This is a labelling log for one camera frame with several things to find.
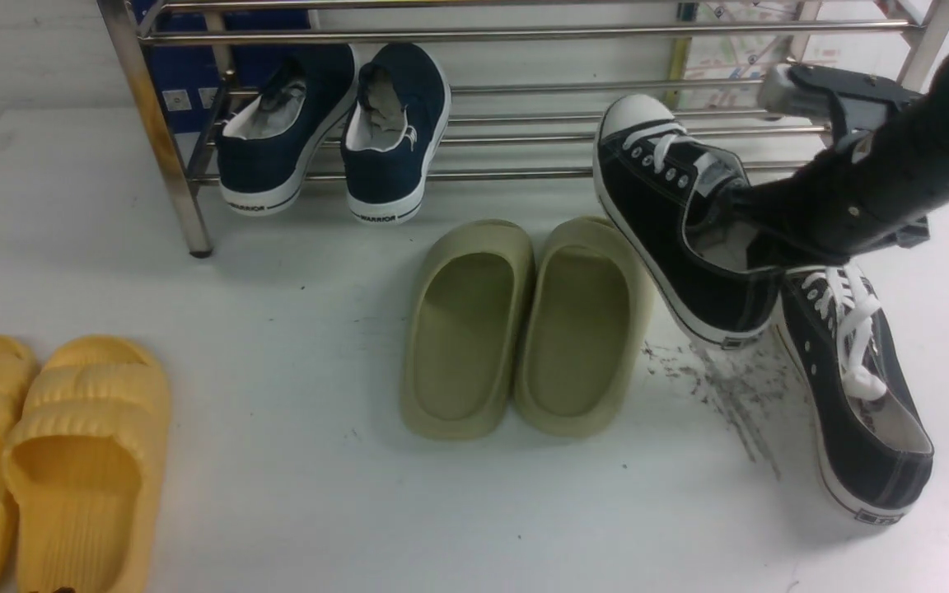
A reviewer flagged right navy canvas sneaker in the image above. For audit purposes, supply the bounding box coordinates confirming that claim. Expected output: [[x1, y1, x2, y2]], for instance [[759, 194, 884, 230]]
[[340, 44, 452, 226]]

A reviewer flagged right beige foam slipper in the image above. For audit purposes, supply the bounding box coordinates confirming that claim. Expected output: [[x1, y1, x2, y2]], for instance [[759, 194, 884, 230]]
[[513, 217, 657, 438]]

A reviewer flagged blue box behind rack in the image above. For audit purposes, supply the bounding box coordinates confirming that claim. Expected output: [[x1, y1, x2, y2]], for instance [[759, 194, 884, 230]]
[[147, 8, 319, 133]]

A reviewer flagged beige foam slipper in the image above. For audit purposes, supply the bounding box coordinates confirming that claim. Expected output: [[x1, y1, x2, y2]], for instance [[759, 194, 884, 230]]
[[513, 217, 657, 438], [400, 219, 535, 440]]

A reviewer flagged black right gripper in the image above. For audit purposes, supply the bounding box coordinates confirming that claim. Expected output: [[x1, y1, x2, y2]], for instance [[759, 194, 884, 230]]
[[727, 64, 949, 268]]

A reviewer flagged metal shoe rack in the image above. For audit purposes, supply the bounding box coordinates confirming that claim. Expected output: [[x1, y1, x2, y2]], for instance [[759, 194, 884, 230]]
[[98, 1, 949, 259]]

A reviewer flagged left navy canvas sneaker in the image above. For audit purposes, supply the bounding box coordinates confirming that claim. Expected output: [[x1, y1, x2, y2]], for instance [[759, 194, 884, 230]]
[[215, 44, 358, 217]]

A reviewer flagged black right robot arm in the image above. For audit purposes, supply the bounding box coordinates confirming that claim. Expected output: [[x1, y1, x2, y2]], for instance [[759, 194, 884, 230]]
[[726, 55, 949, 268]]

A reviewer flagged black canvas sneaker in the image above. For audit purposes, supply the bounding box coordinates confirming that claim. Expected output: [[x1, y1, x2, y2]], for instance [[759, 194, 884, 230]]
[[775, 265, 935, 526], [592, 94, 781, 350]]

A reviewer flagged navy canvas sneaker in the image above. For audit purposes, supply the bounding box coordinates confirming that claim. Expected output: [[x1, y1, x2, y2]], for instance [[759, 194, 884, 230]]
[[340, 44, 452, 226], [215, 44, 358, 217]]

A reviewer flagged paper map on wall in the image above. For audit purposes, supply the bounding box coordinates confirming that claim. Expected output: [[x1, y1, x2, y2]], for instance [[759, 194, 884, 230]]
[[664, 2, 843, 111]]

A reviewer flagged right yellow rubber slipper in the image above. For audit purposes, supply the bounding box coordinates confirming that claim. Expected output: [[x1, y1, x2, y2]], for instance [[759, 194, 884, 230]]
[[2, 334, 172, 592]]

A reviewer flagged left beige foam slipper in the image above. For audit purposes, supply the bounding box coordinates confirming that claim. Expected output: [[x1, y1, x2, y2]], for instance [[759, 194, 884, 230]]
[[400, 219, 535, 440]]

